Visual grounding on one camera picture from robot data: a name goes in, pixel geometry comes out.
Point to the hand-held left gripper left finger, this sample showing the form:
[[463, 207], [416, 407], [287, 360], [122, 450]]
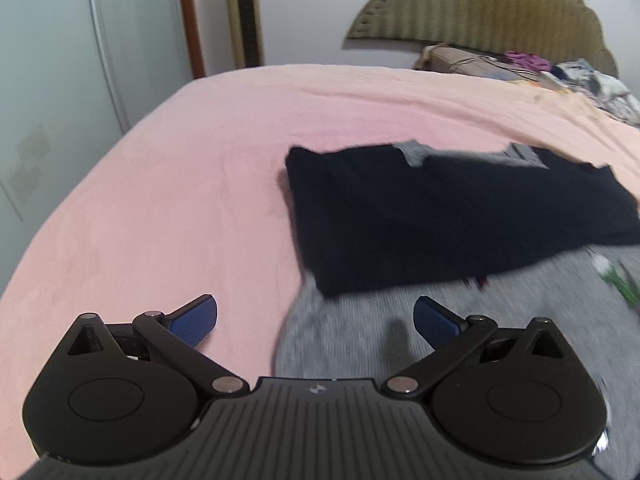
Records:
[[196, 321]]

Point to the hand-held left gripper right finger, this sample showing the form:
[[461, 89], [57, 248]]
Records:
[[434, 322]]

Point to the black garment with gray trim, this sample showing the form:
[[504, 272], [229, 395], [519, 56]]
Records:
[[425, 220]]

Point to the pink blanket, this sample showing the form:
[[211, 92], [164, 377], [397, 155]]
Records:
[[200, 170]]

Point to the striped beige pillow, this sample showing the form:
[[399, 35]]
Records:
[[455, 60]]

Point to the purple cloth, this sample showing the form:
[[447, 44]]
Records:
[[527, 61]]

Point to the frosted glass wardrobe door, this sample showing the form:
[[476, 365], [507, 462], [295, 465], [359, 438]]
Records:
[[60, 70]]

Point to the gold tower air conditioner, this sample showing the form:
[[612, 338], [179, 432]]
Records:
[[246, 15]]

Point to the olive quilted headboard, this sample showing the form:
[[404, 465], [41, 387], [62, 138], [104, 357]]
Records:
[[480, 5]]

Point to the brown wooden door frame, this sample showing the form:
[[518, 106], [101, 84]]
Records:
[[191, 20]]

